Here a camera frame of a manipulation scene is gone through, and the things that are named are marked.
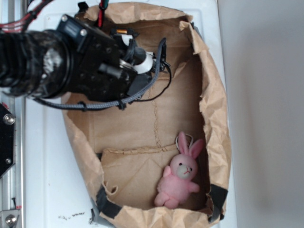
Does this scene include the black taped robot arm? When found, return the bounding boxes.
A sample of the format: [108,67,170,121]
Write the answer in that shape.
[0,15,137,102]

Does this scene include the silver corner bracket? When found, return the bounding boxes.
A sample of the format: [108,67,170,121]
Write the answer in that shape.
[0,209,21,228]

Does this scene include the grey braided cable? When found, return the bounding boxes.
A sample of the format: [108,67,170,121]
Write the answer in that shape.
[33,37,167,112]

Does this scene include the pink plush bunny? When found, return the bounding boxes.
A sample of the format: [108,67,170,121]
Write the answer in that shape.
[154,132,204,209]

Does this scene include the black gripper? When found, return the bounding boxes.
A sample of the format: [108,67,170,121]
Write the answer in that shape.
[56,15,137,101]

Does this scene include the black metal bracket plate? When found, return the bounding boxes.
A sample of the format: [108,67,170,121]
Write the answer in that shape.
[0,103,16,178]

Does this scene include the aluminium frame rail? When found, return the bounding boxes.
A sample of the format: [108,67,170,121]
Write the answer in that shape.
[0,0,26,228]

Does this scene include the brown paper bag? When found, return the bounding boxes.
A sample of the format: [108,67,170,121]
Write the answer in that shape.
[63,2,231,228]

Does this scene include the red and black wire bundle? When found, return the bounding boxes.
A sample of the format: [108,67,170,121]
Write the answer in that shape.
[0,0,110,33]

